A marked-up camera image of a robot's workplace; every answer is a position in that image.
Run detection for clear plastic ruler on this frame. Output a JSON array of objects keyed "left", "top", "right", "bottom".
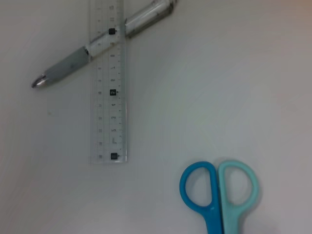
[{"left": 88, "top": 0, "right": 128, "bottom": 164}]

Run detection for silver grey pen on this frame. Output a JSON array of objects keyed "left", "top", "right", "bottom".
[{"left": 31, "top": 0, "right": 180, "bottom": 89}]

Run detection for blue plastic scissors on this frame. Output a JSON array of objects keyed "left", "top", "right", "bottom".
[{"left": 179, "top": 159, "right": 260, "bottom": 234}]

